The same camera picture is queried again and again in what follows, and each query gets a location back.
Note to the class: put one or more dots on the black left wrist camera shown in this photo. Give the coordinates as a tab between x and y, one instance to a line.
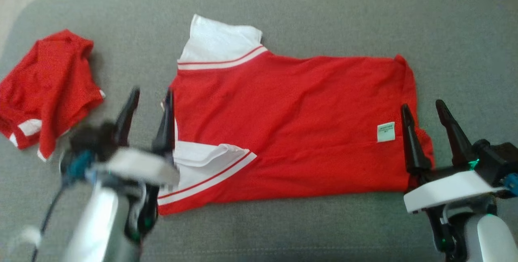
93	138

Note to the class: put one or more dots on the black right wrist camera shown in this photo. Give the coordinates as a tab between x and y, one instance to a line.
495	160

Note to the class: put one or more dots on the red shorts white trim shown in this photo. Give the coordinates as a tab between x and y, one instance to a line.
52	79

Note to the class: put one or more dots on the large grey sofa seat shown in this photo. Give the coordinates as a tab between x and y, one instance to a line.
283	19

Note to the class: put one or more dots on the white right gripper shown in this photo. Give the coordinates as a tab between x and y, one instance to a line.
449	191

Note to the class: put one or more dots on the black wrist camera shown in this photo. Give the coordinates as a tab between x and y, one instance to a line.
495	160
93	138

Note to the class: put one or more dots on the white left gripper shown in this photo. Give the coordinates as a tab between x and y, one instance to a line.
141	167

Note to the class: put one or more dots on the red jersey shirt white sleeves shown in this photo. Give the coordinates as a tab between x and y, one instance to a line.
291	124

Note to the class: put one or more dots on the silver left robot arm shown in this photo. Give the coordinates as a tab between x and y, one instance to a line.
101	225

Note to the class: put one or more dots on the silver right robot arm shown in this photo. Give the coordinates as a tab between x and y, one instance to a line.
491	239

